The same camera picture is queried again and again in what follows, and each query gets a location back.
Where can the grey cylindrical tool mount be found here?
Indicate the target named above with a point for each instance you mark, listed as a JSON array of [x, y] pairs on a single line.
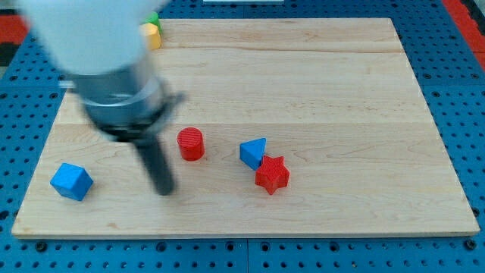
[[129, 104]]

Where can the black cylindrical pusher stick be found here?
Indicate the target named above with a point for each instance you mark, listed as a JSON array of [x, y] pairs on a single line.
[[153, 158]]

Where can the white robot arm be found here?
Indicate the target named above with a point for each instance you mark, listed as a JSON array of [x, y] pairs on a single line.
[[100, 48]]

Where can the red star block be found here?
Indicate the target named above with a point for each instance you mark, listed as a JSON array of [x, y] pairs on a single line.
[[272, 174]]

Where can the red cylinder block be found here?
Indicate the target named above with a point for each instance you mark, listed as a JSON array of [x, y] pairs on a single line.
[[191, 143]]

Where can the yellow block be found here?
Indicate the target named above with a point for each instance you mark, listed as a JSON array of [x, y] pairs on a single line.
[[152, 36]]

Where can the blue cube block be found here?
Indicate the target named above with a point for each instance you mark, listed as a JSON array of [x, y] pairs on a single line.
[[71, 181]]

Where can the green block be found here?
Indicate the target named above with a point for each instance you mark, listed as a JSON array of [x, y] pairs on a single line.
[[153, 18]]

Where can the blue triangle block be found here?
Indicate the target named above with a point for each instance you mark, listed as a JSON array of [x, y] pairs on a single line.
[[251, 152]]

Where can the wooden board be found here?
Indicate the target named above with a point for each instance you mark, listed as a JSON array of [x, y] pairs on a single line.
[[337, 98]]

